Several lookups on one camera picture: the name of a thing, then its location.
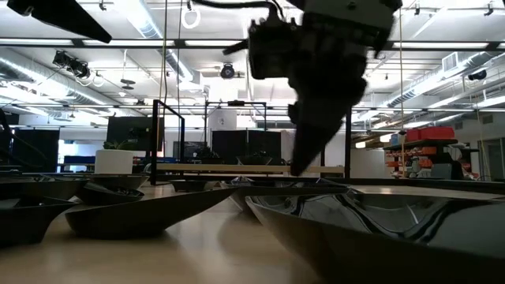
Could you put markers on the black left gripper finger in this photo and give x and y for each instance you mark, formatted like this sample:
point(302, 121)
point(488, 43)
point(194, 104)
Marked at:
point(71, 19)

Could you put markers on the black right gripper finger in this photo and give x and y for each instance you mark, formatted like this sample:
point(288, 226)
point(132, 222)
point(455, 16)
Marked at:
point(311, 142)

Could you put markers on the black rounded mini plate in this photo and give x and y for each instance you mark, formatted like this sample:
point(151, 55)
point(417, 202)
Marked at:
point(254, 161)
point(284, 191)
point(375, 244)
point(39, 189)

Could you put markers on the black square mini plate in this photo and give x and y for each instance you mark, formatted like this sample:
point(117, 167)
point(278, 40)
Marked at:
point(189, 186)
point(23, 225)

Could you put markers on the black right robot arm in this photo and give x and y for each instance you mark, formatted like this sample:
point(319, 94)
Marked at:
point(347, 12)

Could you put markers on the black teardrop mini plate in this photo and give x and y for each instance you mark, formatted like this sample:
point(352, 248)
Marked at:
point(106, 197)
point(138, 217)
point(118, 181)

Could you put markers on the black ceiling spotlights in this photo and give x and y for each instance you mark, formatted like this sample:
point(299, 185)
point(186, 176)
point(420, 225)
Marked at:
point(77, 69)

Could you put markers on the overhead LED light bar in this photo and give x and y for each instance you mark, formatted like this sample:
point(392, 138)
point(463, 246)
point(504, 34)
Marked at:
point(118, 42)

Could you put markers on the black partition panel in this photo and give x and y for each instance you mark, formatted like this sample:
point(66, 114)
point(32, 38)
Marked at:
point(236, 146)
point(35, 150)

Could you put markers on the wooden riser with black legs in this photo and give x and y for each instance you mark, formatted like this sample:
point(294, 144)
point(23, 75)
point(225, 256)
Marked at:
point(236, 168)

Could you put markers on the black ceiling spotlight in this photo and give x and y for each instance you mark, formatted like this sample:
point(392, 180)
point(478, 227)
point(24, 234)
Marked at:
point(227, 72)
point(477, 75)

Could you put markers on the storage rack with red bins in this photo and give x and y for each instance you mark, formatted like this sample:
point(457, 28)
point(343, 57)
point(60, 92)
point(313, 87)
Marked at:
point(430, 133)

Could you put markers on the black monitor screen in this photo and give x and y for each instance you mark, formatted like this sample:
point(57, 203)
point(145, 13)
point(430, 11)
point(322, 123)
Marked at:
point(130, 134)

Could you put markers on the small succulent in white pot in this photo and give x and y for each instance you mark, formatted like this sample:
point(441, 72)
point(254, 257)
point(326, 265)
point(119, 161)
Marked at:
point(114, 161)

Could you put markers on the black aluminium rig frame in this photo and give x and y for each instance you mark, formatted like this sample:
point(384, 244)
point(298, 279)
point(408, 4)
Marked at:
point(434, 185)

